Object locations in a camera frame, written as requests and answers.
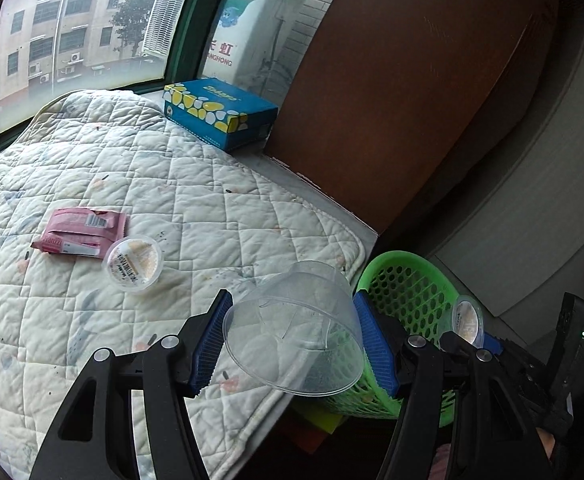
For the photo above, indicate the blue patterned tissue box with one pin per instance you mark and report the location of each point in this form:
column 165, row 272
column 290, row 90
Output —
column 231, row 105

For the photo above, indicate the brown wooden board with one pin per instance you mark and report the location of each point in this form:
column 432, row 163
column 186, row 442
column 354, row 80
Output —
column 397, row 85

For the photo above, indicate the green perforated plastic basket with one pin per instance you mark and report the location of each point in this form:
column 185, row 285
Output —
column 407, row 280

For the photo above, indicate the clear plastic cup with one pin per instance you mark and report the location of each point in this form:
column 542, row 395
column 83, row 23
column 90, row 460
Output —
column 292, row 340

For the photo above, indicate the small plastic pudding cup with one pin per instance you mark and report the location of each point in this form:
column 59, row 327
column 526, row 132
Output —
column 134, row 262
column 467, row 317

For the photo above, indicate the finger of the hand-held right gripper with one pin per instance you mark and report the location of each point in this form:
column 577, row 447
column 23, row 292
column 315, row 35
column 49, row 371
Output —
column 492, row 345

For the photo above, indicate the green window frame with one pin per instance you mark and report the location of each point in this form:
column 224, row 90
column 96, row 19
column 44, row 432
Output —
column 186, row 67

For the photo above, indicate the white louvered outdoor unit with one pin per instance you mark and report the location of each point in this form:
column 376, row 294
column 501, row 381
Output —
column 164, row 15

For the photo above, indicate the apartment building outside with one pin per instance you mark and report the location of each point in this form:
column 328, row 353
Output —
column 36, row 35

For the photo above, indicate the pink snack wrapper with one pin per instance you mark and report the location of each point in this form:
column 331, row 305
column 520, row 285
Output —
column 71, row 248
column 71, row 220

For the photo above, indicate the white quilted mat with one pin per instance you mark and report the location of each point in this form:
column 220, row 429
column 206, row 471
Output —
column 171, row 185

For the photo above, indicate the person's right forearm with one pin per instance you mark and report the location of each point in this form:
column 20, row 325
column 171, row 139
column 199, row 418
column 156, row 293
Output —
column 545, row 445

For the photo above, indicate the yellow-green box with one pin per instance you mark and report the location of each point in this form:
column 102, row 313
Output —
column 317, row 415

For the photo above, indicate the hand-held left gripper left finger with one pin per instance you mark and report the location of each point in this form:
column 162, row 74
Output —
column 206, row 355

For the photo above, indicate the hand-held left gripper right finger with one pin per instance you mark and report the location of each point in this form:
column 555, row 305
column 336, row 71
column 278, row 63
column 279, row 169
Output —
column 378, row 352

